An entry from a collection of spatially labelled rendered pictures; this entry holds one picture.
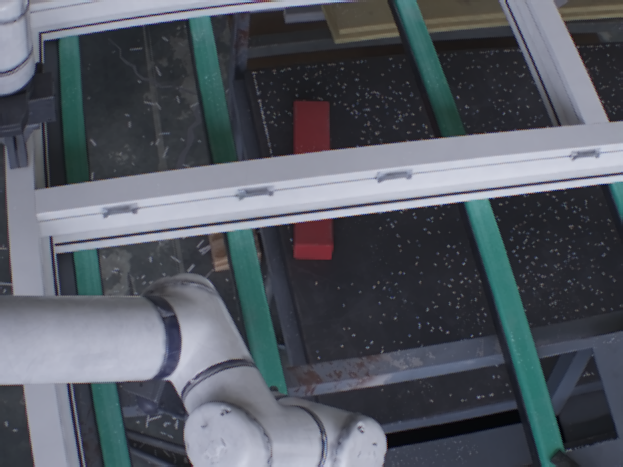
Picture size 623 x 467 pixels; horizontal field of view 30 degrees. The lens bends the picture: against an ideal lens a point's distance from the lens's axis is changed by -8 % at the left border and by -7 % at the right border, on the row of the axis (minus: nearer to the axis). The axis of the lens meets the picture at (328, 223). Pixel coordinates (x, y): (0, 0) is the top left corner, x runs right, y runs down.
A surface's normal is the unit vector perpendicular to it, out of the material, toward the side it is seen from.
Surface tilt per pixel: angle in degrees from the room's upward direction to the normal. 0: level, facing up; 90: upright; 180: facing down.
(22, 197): 0
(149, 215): 90
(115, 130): 0
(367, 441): 57
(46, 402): 0
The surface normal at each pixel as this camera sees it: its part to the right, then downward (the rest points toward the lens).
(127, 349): 0.69, 0.08
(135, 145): 0.07, -0.57
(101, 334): 0.68, -0.25
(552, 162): 0.21, 0.81
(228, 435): -0.52, -0.14
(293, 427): 0.70, -0.54
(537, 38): -0.98, 0.12
